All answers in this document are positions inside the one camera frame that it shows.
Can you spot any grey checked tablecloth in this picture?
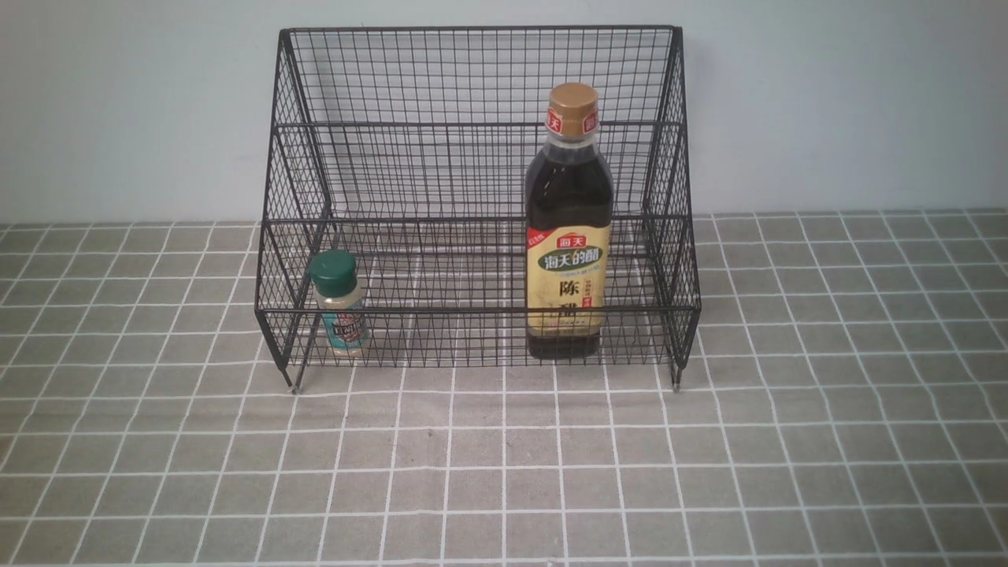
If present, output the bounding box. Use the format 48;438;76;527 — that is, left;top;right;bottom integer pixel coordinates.
1;209;1007;566

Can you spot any small green-capped seasoning bottle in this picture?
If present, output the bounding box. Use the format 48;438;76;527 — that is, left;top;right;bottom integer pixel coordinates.
307;249;371;358

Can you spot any dark vinegar bottle yellow label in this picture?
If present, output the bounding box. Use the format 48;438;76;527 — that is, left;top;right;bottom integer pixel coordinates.
524;83;614;360

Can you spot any black wire mesh shelf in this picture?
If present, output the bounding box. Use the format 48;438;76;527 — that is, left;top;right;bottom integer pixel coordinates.
254;24;702;392

